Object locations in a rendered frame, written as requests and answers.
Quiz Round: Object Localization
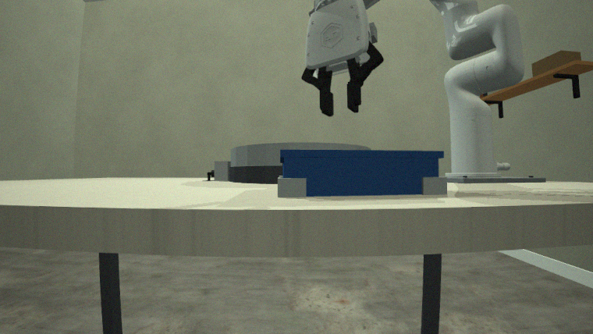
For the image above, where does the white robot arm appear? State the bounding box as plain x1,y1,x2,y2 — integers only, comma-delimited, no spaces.
429,0,524,177

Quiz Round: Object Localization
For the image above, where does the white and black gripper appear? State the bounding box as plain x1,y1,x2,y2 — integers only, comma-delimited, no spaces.
301,0,384,116

